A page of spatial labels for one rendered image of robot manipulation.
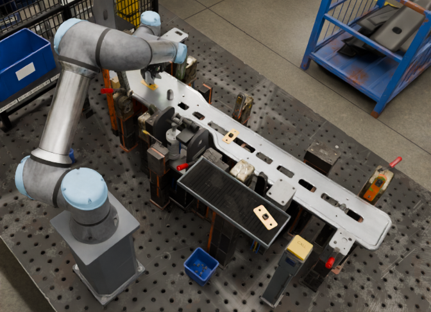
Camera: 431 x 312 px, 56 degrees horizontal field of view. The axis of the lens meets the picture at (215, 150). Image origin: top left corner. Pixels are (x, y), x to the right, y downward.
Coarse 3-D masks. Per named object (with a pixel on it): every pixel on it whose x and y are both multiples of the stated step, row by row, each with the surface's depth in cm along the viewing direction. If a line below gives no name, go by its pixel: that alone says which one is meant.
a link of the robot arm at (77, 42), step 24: (72, 24) 113; (96, 24) 115; (72, 48) 112; (96, 48) 111; (72, 72) 114; (96, 72) 122; (72, 96) 115; (48, 120) 116; (72, 120) 117; (48, 144) 115; (24, 168) 115; (48, 168) 114; (24, 192) 116; (48, 192) 114
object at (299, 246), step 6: (294, 240) 127; (300, 240) 127; (294, 246) 125; (300, 246) 125; (306, 246) 126; (312, 246) 126; (294, 252) 124; (300, 252) 124; (306, 252) 124; (300, 258) 124
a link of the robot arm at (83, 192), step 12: (84, 168) 116; (60, 180) 114; (72, 180) 113; (84, 180) 114; (96, 180) 114; (60, 192) 113; (72, 192) 111; (84, 192) 112; (96, 192) 112; (60, 204) 114; (72, 204) 111; (84, 204) 111; (96, 204) 113; (108, 204) 121; (72, 216) 120; (84, 216) 116; (96, 216) 118
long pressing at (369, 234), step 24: (144, 96) 181; (192, 96) 184; (192, 120) 175; (216, 120) 176; (216, 144) 168; (264, 144) 170; (264, 168) 163; (288, 168) 164; (312, 168) 165; (336, 192) 159; (336, 216) 152; (384, 216) 154; (360, 240) 146
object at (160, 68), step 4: (152, 64) 171; (156, 64) 170; (160, 64) 171; (144, 68) 174; (148, 68) 175; (152, 68) 171; (156, 68) 172; (160, 68) 174; (164, 68) 177; (152, 72) 175; (156, 72) 173; (160, 72) 176
